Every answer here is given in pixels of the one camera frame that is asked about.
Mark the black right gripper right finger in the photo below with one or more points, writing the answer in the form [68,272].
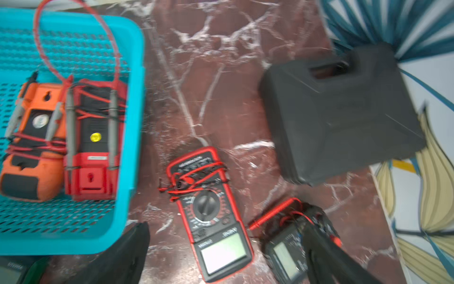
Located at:
[327,263]

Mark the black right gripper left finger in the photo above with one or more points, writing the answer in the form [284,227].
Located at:
[122,263]

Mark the red black large multimeter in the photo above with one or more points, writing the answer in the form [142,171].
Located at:
[199,185]

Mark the orange clamp multimeter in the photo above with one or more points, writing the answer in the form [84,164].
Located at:
[32,168]

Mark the red clamp multimeter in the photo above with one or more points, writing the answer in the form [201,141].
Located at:
[94,121]

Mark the small black multimeter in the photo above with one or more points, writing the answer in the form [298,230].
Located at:
[282,235]

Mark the green black multimeter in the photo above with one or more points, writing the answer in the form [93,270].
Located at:
[23,269]

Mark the teal plastic basket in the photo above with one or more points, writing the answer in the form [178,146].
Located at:
[77,46]

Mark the black plastic tool case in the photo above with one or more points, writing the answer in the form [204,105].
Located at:
[328,116]

